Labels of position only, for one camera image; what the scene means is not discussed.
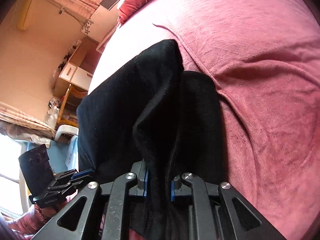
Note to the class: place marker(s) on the fingers of the left gripper view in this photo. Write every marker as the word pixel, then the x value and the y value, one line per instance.
pixel 81 179

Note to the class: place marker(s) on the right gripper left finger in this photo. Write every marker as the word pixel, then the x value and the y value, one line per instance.
pixel 100 211

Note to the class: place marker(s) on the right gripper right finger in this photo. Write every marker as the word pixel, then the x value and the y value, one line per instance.
pixel 219 211

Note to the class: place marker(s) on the black pants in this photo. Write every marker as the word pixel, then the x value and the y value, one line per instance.
pixel 152 109

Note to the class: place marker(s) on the right forearm maroon puffer sleeve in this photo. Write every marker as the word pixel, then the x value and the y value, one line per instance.
pixel 24 227

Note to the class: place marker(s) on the person left hand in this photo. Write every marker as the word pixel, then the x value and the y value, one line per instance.
pixel 43 215

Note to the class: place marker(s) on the blue storage box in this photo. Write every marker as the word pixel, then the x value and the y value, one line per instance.
pixel 62 156

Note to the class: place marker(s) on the white plastic chair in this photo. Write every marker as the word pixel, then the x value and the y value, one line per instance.
pixel 66 129

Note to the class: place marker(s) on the wooden shelf desk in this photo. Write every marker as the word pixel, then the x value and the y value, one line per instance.
pixel 67 111

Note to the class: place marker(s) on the white floral panel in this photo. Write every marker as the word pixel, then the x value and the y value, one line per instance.
pixel 101 22

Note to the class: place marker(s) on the bed with pink sheet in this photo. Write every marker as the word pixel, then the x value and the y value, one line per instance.
pixel 263 56

